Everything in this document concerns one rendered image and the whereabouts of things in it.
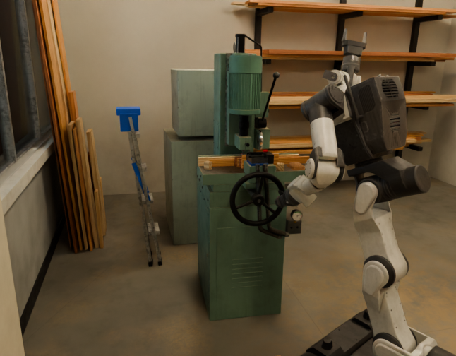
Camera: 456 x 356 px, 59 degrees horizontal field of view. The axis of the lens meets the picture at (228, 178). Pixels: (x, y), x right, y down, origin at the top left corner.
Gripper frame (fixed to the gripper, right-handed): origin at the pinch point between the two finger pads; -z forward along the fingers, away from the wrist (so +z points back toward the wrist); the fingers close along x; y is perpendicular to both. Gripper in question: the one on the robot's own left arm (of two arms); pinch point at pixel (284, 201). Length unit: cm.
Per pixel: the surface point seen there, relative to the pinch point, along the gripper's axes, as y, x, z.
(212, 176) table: 24.5, -27.6, -18.4
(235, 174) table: 22.7, -15.5, -18.0
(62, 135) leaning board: 99, -110, -110
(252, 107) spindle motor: 54, 1, -8
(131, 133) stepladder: 80, -62, -80
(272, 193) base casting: 8.1, 3.4, -24.2
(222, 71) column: 84, -5, -22
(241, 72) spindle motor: 71, -2, 1
